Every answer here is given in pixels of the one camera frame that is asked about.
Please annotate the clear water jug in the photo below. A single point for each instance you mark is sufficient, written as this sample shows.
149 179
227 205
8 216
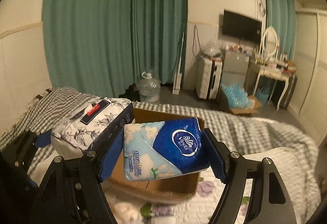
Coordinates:
149 88

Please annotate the white wardrobe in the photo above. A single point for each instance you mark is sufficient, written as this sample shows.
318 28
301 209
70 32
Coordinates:
308 102

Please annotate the right green curtain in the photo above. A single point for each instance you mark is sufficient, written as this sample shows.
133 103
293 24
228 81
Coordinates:
281 16

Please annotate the white dressing table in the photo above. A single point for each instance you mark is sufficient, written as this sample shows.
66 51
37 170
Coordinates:
258 71

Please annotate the floral white tissue pack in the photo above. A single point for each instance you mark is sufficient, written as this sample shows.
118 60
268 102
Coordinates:
90 125

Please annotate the white ribbed suitcase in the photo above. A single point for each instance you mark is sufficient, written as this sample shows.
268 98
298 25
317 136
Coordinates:
208 77

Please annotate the middle green curtain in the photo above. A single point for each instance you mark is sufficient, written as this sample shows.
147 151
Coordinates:
157 28

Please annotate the black wall television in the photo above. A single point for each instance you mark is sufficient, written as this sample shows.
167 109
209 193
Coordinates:
241 27

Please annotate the grey small refrigerator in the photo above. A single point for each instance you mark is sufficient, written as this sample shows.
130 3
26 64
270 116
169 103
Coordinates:
234 68

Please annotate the brown cardboard box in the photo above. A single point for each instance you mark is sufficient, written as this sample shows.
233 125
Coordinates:
172 190

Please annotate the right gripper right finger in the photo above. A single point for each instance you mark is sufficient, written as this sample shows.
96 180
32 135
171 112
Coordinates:
269 201

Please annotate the blue Vinda tissue pack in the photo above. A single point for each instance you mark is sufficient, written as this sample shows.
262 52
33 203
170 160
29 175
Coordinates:
162 150

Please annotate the green curtain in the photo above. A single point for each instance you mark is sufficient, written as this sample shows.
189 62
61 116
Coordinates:
87 45
157 28
281 16

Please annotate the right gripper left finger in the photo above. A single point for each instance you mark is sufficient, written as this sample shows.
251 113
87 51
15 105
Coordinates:
71 192

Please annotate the clear plastic bag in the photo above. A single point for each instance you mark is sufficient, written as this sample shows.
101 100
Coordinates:
212 48

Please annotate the grey checked blanket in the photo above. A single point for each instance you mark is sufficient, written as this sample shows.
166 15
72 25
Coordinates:
242 134

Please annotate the white folded pole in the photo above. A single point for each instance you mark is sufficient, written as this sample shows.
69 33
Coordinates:
178 74

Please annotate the oval white vanity mirror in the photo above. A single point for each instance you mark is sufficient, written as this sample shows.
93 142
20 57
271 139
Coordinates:
269 43

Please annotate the left green curtain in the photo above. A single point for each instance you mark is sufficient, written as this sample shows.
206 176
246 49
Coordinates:
87 45

